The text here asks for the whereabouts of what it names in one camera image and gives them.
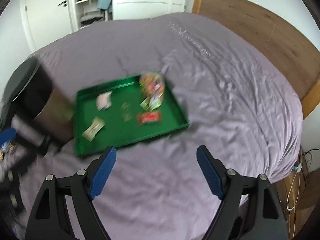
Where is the black and bronze canister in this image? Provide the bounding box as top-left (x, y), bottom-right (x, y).
top-left (1, 57), bottom-right (74, 155)

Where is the red snack bar wrapper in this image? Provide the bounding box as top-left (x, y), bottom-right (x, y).
top-left (137, 111), bottom-right (162, 126)

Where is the beige small snack packet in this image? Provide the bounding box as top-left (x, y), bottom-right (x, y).
top-left (82, 117), bottom-right (105, 141)

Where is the clear bag of colourful candy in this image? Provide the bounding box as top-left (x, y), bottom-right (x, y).
top-left (139, 72), bottom-right (165, 112)

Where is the white door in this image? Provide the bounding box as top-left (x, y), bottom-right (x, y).
top-left (24, 0), bottom-right (73, 50)

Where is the white charging cable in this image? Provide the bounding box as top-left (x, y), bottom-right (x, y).
top-left (286, 148), bottom-right (313, 212)

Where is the pink striped snack packet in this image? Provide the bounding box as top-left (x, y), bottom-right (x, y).
top-left (96, 91), bottom-right (112, 111)

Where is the purple bed sheet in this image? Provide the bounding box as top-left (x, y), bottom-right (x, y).
top-left (0, 11), bottom-right (304, 240)

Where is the wooden headboard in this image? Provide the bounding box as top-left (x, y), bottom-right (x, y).
top-left (192, 0), bottom-right (319, 118)

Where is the green metal tray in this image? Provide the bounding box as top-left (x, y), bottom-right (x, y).
top-left (73, 75), bottom-right (189, 157)

